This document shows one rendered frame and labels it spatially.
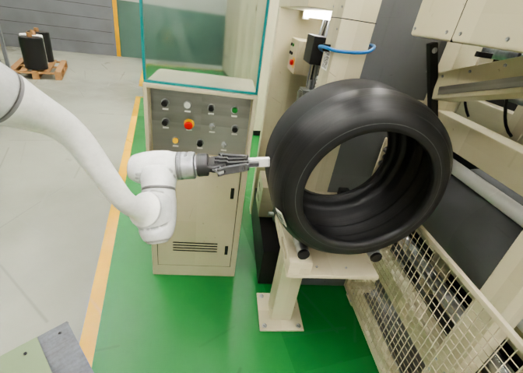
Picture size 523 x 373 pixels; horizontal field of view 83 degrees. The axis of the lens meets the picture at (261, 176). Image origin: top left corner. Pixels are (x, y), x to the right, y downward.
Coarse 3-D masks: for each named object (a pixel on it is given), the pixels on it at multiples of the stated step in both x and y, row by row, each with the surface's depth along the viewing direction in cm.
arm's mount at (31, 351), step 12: (24, 348) 81; (36, 348) 81; (0, 360) 78; (12, 360) 78; (24, 360) 79; (36, 360) 79; (0, 372) 75; (12, 372) 76; (24, 372) 76; (36, 372) 77; (48, 372) 77
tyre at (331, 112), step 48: (336, 96) 86; (384, 96) 82; (288, 144) 87; (336, 144) 83; (432, 144) 86; (288, 192) 90; (384, 192) 125; (432, 192) 94; (336, 240) 103; (384, 240) 103
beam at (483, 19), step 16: (432, 0) 96; (448, 0) 89; (464, 0) 83; (480, 0) 78; (496, 0) 73; (512, 0) 69; (432, 16) 96; (448, 16) 88; (464, 16) 83; (480, 16) 77; (496, 16) 73; (512, 16) 68; (416, 32) 103; (432, 32) 95; (448, 32) 88; (464, 32) 82; (480, 32) 77; (496, 32) 72; (512, 32) 68; (496, 48) 73; (512, 48) 68
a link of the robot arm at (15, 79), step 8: (0, 64) 48; (0, 72) 47; (8, 72) 48; (0, 80) 47; (8, 80) 48; (16, 80) 50; (0, 88) 47; (8, 88) 48; (16, 88) 49; (0, 96) 47; (8, 96) 48; (16, 96) 49; (0, 104) 48; (8, 104) 49; (0, 112) 48; (8, 112) 49
